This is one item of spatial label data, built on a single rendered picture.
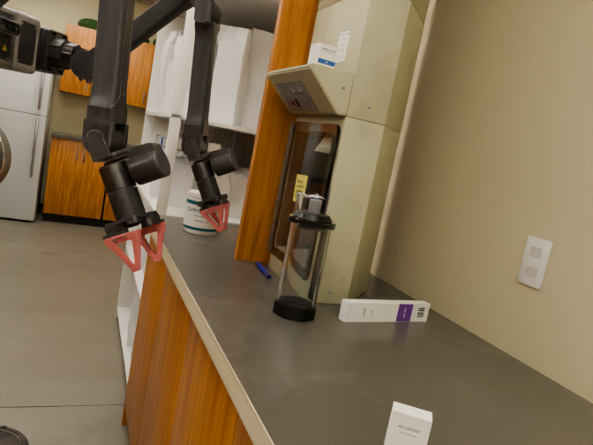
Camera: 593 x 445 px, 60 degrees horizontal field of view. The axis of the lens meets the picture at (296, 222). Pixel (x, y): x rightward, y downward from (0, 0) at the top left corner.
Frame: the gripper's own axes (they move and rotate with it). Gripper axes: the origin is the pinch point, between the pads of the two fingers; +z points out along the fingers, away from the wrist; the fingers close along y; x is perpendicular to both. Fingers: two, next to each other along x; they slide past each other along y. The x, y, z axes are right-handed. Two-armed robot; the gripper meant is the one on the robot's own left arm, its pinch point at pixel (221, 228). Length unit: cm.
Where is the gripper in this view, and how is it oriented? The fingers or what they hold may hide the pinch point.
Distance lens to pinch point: 149.9
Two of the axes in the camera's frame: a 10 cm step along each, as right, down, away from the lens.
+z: 3.1, 9.5, 0.7
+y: 1.5, -1.2, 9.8
